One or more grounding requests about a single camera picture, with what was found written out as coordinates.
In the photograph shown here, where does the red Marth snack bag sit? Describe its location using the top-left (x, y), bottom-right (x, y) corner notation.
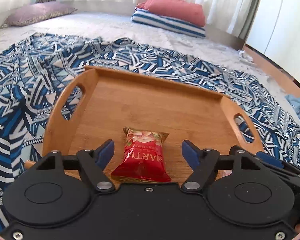
top-left (111, 127), bottom-right (171, 183)

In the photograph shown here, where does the wooden serving tray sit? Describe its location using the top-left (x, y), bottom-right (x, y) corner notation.
top-left (24, 65), bottom-right (265, 188)

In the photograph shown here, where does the blue patterned blanket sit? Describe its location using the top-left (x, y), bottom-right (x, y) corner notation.
top-left (0, 31), bottom-right (300, 233)

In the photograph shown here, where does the crumpled white tissue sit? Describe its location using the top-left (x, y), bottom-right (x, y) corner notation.
top-left (238, 50), bottom-right (253, 63)

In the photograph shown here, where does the green drape curtain right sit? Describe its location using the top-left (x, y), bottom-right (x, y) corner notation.
top-left (239, 0), bottom-right (260, 41)

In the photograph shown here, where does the pink red pillow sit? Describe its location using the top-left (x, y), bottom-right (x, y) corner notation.
top-left (136, 0), bottom-right (206, 27)

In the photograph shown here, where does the white wardrobe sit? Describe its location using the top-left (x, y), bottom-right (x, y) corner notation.
top-left (246, 0), bottom-right (300, 83)

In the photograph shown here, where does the blue white striped cushion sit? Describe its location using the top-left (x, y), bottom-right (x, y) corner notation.
top-left (131, 9), bottom-right (206, 38)

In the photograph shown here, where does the purple floral pillow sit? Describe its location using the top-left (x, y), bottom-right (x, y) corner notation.
top-left (4, 1), bottom-right (77, 27)

